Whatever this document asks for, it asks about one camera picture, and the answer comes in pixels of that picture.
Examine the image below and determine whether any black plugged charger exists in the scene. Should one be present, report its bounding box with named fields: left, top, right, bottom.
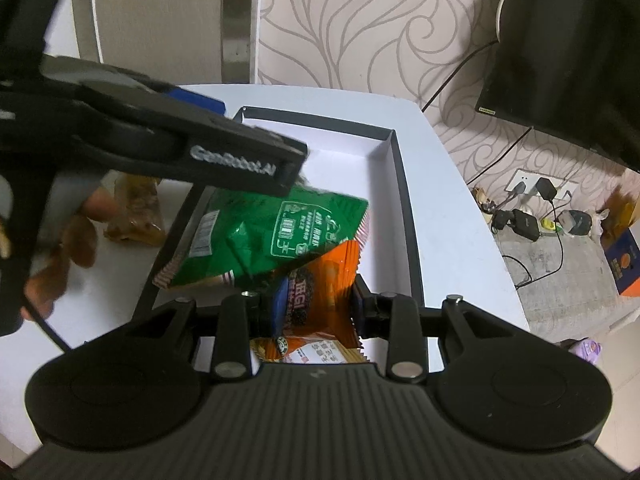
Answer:
left=536, top=177, right=559, bottom=204

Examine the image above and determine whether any black cardboard box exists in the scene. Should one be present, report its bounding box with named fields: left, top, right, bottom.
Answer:
left=132, top=105, right=426, bottom=367

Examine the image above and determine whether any brown snack packet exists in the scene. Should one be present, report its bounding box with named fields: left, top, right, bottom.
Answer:
left=102, top=170, right=167, bottom=247

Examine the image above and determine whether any white cable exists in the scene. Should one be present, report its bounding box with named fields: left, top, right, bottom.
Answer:
left=494, top=0, right=522, bottom=42

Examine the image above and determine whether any black television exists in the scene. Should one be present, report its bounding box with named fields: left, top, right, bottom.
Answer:
left=474, top=0, right=640, bottom=175

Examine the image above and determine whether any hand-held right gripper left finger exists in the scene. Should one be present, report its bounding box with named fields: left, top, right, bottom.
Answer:
left=117, top=279, right=292, bottom=382

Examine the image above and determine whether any yellow plastic bag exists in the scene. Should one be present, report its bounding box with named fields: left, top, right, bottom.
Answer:
left=599, top=187, right=637, bottom=241

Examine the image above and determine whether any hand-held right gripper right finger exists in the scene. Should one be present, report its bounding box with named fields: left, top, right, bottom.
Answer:
left=350, top=282, right=527, bottom=382

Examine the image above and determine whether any black floor cable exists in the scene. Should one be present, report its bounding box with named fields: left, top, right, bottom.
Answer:
left=501, top=234, right=567, bottom=292

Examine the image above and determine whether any black television cable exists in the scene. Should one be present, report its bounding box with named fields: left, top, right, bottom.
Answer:
left=421, top=37, right=502, bottom=114

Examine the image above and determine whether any orange and blue box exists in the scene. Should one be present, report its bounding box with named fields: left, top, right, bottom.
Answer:
left=602, top=226, right=640, bottom=297

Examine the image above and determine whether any white wall socket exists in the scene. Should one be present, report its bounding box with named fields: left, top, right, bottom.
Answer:
left=505, top=168, right=577, bottom=207

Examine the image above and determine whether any person's left hand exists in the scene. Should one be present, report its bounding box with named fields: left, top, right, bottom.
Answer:
left=21, top=187, right=109, bottom=321

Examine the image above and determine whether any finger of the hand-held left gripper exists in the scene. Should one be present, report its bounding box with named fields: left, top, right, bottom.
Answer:
left=79, top=84, right=308, bottom=198
left=42, top=54, right=227, bottom=119

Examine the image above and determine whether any grey power adapter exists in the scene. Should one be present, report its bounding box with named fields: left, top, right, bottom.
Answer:
left=556, top=209, right=592, bottom=237

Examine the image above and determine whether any green snack packet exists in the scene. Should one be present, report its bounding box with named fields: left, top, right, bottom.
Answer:
left=152, top=182, right=371, bottom=292

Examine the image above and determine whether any orange snack packet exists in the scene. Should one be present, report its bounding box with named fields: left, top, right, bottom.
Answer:
left=250, top=239, right=372, bottom=366

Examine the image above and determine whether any purple packet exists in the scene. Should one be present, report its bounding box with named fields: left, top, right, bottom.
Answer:
left=569, top=337, right=602, bottom=362

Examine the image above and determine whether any black power adapter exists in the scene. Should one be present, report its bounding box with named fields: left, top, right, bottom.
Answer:
left=492, top=207, right=542, bottom=242

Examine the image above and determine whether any small figurine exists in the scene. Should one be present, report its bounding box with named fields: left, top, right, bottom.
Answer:
left=473, top=186, right=497, bottom=217

